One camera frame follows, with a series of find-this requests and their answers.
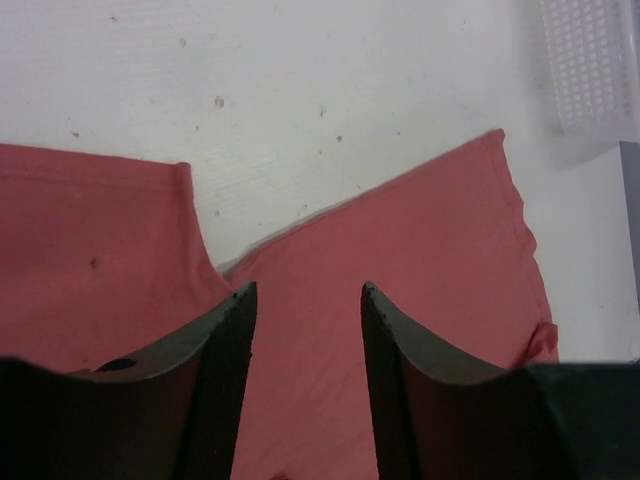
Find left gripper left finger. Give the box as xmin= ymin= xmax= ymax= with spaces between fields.
xmin=1 ymin=282 xmax=257 ymax=479

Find white plastic basket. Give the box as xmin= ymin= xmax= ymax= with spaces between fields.
xmin=541 ymin=0 xmax=639 ymax=142

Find salmon pink t shirt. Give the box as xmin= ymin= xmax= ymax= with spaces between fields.
xmin=1 ymin=130 xmax=558 ymax=479

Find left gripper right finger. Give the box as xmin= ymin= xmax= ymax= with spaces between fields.
xmin=360 ymin=283 xmax=639 ymax=479

